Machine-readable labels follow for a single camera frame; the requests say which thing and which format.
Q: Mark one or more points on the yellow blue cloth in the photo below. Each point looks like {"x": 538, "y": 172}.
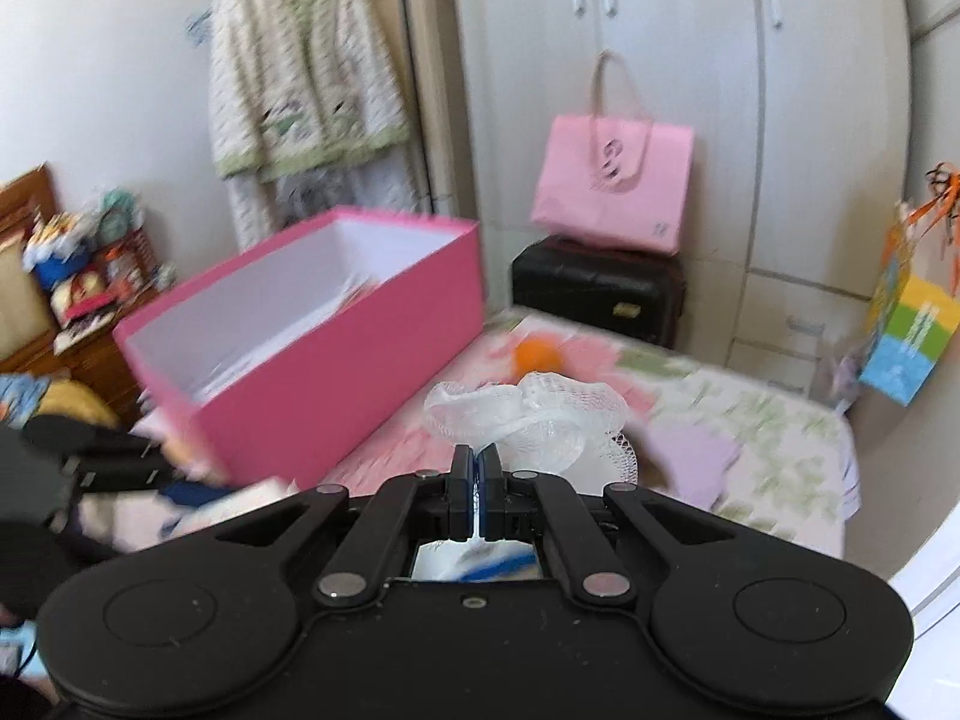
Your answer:
{"x": 60, "y": 401}

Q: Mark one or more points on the wooden nightstand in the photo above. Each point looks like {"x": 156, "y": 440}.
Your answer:
{"x": 97, "y": 367}

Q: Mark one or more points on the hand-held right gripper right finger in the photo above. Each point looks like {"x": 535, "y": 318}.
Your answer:
{"x": 491, "y": 495}

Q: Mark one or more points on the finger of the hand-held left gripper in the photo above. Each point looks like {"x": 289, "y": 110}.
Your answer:
{"x": 112, "y": 469}

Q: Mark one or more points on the clear plastic bag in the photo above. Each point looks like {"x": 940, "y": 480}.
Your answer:
{"x": 847, "y": 382}

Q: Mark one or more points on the cream green knit cardigan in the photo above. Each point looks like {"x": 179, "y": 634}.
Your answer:
{"x": 300, "y": 75}

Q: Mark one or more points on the pink tote bag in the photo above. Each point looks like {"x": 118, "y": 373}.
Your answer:
{"x": 600, "y": 195}

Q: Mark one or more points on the colourful paper gift bag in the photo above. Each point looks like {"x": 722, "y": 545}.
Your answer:
{"x": 907, "y": 337}

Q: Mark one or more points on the blue white packet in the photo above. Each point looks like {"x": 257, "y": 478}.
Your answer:
{"x": 232, "y": 502}

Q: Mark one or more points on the orange ribbon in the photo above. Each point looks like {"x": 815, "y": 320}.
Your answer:
{"x": 937, "y": 199}

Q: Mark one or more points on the black suitcase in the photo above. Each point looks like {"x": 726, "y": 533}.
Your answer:
{"x": 592, "y": 292}

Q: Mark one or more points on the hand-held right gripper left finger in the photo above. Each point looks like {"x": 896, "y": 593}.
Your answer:
{"x": 463, "y": 495}

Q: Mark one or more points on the white mesh bag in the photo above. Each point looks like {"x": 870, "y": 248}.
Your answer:
{"x": 525, "y": 420}

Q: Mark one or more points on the pink cardboard box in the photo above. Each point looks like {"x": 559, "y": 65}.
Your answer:
{"x": 315, "y": 405}

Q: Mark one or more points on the wooden headboard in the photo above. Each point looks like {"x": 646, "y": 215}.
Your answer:
{"x": 22, "y": 225}

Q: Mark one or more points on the purple cloth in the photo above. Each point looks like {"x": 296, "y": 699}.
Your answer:
{"x": 694, "y": 461}

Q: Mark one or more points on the white wardrobe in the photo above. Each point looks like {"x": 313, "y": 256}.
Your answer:
{"x": 712, "y": 52}

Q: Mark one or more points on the pile of nightstand clutter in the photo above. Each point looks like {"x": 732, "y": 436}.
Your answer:
{"x": 97, "y": 262}

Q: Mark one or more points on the white patterned garment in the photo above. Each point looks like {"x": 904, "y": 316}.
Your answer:
{"x": 330, "y": 187}

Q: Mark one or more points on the floral bed sheet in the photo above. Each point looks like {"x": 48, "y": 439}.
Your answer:
{"x": 765, "y": 420}

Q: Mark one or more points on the orange plush ball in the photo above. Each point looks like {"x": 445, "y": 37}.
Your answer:
{"x": 538, "y": 358}

